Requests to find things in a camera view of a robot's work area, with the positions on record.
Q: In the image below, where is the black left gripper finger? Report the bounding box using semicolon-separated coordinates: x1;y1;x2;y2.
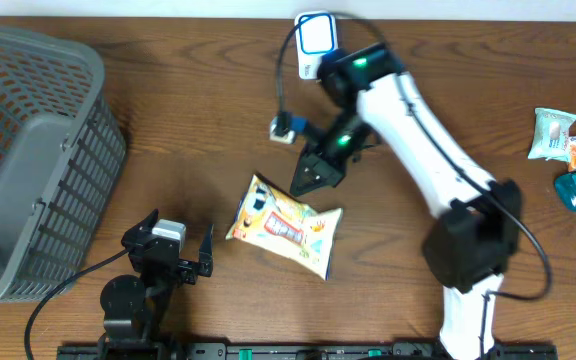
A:
137;209;159;230
198;224;214;264

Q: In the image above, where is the orange snack bag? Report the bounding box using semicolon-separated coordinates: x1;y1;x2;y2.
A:
226;175;343;280

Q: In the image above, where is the green wet wipes pack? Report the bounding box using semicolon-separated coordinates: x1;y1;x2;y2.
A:
527;108;576;162

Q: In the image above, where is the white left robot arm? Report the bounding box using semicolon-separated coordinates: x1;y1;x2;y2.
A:
97;210;213;360

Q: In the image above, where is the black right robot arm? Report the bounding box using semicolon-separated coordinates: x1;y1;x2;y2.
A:
290;44;522;359

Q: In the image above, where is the white barcode scanner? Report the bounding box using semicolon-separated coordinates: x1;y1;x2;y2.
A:
294;11;338;80

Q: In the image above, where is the grey plastic basket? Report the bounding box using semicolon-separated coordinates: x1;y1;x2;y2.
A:
0;26;126;302

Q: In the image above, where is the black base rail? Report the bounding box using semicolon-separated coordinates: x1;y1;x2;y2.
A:
57;340;559;360

